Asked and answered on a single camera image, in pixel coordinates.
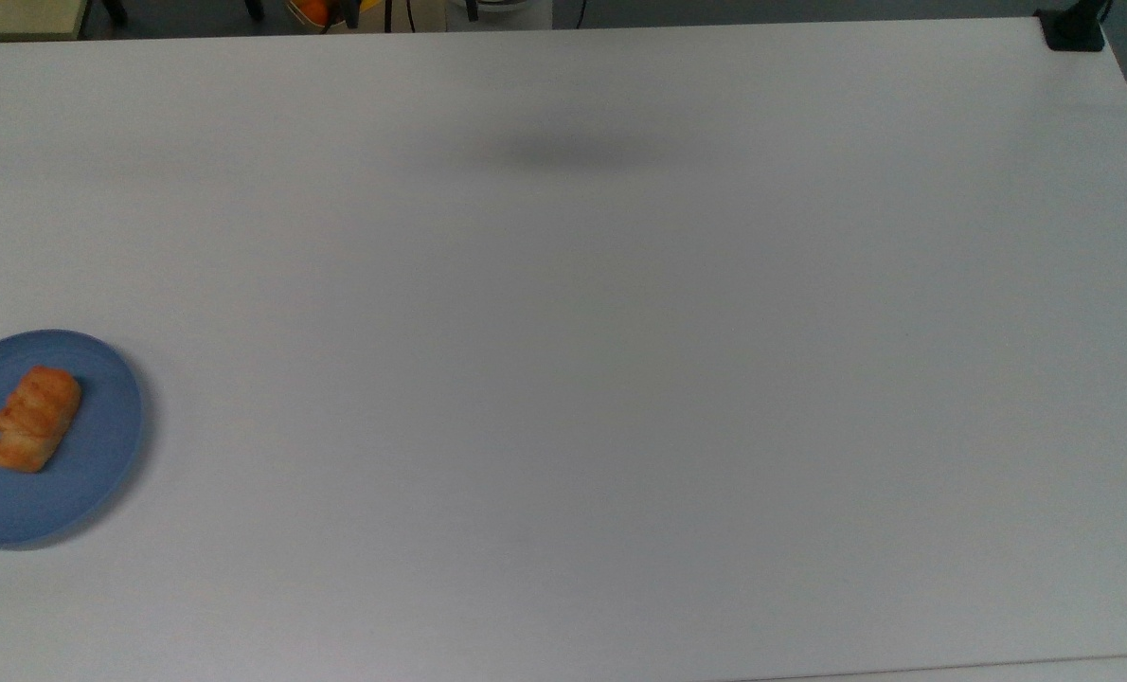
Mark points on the golden brown bread pastry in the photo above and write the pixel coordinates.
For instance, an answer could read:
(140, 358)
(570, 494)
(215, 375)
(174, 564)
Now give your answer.
(33, 419)

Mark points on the black stand pole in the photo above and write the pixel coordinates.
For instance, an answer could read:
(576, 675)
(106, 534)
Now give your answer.
(387, 13)

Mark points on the orange round fruit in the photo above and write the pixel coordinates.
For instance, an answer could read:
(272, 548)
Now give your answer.
(313, 9)

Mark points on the black chair leg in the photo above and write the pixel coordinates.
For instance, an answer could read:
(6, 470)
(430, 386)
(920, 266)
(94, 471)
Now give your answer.
(115, 9)
(254, 8)

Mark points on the blue round plate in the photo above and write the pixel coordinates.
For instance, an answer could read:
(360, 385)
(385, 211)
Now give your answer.
(90, 445)

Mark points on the beige side table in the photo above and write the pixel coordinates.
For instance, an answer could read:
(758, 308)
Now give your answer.
(14, 17)

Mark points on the black corner clamp mount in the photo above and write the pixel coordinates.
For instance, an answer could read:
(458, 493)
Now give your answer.
(1073, 28)

